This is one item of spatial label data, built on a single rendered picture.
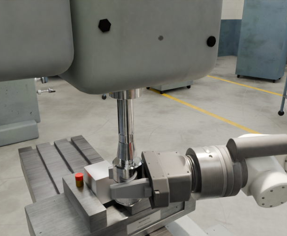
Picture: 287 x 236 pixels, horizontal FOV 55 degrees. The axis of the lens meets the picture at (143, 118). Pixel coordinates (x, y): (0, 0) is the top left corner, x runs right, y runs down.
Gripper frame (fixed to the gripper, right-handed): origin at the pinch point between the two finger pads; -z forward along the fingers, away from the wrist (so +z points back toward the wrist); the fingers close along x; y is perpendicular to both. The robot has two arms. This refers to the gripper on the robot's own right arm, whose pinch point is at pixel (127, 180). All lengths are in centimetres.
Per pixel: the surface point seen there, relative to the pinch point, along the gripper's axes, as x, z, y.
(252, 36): -519, 322, 24
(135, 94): 2.2, 1.3, -15.1
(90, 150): -48, -8, 19
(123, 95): 2.4, -0.5, -15.1
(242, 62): -529, 313, 80
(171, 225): -17.1, 12.8, 26.9
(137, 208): -5.7, 2.3, 10.7
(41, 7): 15.9, -7.2, -25.9
